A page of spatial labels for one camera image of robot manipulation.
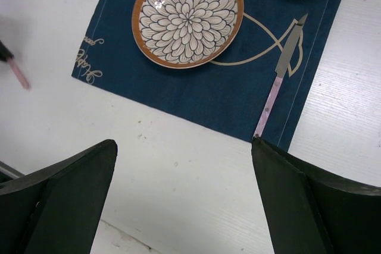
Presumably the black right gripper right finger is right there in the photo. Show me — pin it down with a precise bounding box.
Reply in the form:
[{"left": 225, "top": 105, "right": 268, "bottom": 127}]
[{"left": 251, "top": 137, "right": 380, "bottom": 253}]

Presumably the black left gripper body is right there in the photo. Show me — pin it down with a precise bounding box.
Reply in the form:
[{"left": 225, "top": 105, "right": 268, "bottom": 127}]
[{"left": 0, "top": 41, "right": 14, "bottom": 62}]

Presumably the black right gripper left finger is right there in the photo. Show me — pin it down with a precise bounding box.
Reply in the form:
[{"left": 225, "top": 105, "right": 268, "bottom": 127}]
[{"left": 1, "top": 139, "right": 117, "bottom": 253}]

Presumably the pink handled fork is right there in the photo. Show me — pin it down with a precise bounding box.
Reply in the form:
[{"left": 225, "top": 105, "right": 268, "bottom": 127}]
[{"left": 7, "top": 58, "right": 30, "bottom": 90}]

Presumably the dark blue cloth placemat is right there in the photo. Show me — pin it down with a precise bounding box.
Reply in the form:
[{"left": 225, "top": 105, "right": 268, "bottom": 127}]
[{"left": 72, "top": 0, "right": 341, "bottom": 150}]

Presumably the pink handled knife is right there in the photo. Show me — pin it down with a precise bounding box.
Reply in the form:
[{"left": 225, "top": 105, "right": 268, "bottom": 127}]
[{"left": 253, "top": 13, "right": 308, "bottom": 138}]

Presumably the floral patterned ceramic bowl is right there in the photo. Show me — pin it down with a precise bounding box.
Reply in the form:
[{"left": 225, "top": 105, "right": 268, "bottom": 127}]
[{"left": 132, "top": 0, "right": 243, "bottom": 69}]

